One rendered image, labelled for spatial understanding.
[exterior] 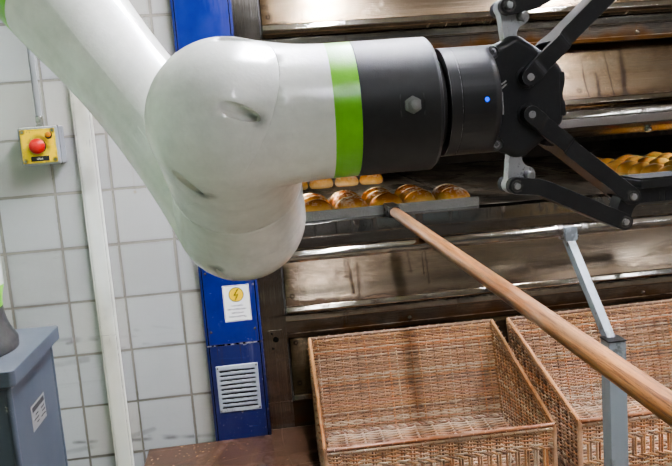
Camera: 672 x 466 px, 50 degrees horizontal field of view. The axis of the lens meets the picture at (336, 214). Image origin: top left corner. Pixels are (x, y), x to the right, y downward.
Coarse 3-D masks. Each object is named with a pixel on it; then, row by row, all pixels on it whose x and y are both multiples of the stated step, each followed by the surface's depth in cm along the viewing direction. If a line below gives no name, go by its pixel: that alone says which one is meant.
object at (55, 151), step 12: (24, 132) 189; (36, 132) 189; (60, 132) 193; (24, 144) 189; (48, 144) 190; (60, 144) 192; (24, 156) 190; (36, 156) 190; (48, 156) 190; (60, 156) 191
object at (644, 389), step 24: (408, 216) 188; (432, 240) 160; (456, 264) 142; (480, 264) 132; (504, 288) 117; (528, 312) 106; (552, 312) 102; (552, 336) 98; (576, 336) 92; (600, 360) 85; (624, 360) 83; (624, 384) 79; (648, 384) 76; (648, 408) 75
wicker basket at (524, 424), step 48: (336, 336) 210; (384, 336) 211; (432, 336) 212; (480, 336) 213; (336, 384) 208; (384, 384) 209; (432, 384) 210; (480, 384) 211; (528, 384) 184; (336, 432) 206; (384, 432) 204; (432, 432) 203; (480, 432) 168; (528, 432) 169
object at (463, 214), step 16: (448, 208) 216; (464, 208) 214; (480, 208) 213; (496, 208) 213; (512, 208) 214; (528, 208) 214; (544, 208) 215; (560, 208) 215; (320, 224) 208; (336, 224) 208; (352, 224) 209; (368, 224) 209; (384, 224) 210; (400, 224) 210; (432, 224) 212
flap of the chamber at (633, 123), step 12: (564, 120) 197; (576, 120) 197; (588, 120) 198; (600, 120) 198; (612, 120) 198; (624, 120) 199; (636, 120) 199; (648, 120) 199; (660, 120) 200; (576, 132) 206; (588, 132) 209; (600, 132) 211; (612, 132) 214; (624, 132) 216; (636, 132) 219
